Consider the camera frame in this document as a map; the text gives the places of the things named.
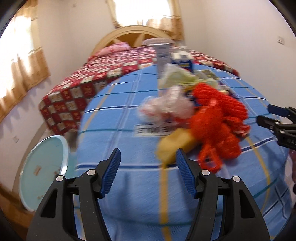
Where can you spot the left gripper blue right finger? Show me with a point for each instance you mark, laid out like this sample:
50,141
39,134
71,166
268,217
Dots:
241,217

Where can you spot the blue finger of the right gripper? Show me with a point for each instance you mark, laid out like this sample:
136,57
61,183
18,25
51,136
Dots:
268,123
277,110

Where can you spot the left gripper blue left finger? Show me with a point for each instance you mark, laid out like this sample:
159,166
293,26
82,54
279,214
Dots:
55,218

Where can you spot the red mesh net bag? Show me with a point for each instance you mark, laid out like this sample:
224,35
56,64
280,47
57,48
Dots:
218,142

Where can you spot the clear pink plastic wrapper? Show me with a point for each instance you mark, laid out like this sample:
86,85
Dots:
171,104

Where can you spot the clear green plastic bag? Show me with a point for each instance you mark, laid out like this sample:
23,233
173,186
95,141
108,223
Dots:
174,75

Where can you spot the light blue trash bin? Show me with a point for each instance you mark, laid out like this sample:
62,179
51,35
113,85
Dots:
48,159

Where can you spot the wooden dresser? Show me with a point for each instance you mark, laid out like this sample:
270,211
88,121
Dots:
18,217

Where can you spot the blue plaid table cloth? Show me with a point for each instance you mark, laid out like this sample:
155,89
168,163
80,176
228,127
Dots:
149,202

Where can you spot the clear snack packet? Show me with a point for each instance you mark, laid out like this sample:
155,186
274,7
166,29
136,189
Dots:
209,74

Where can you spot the red patterned bedspread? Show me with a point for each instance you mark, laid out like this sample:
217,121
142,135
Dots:
63,106

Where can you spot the blue white milk carton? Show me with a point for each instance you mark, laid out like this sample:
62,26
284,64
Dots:
183,59

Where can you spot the white label tag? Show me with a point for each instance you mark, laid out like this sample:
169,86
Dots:
153,129

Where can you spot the grey white carton box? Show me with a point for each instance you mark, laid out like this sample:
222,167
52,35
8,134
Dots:
163,57

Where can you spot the striped pillow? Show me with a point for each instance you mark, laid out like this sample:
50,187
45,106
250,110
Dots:
154,41

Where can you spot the back window beige curtain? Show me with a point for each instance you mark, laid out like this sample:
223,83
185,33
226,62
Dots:
159,14

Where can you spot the window beige curtain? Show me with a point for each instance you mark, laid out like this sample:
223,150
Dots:
23,64
159,14

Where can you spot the left window beige curtain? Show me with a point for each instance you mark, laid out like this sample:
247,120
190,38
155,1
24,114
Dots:
23,64

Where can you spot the cream wooden headboard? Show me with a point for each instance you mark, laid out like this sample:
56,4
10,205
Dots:
133,35

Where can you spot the pink pillow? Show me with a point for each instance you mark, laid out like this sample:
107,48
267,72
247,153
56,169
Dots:
117,47

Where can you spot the wall light switch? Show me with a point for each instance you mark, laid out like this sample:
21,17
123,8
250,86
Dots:
280,40

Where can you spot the wall socket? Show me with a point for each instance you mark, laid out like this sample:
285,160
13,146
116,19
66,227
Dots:
15,139

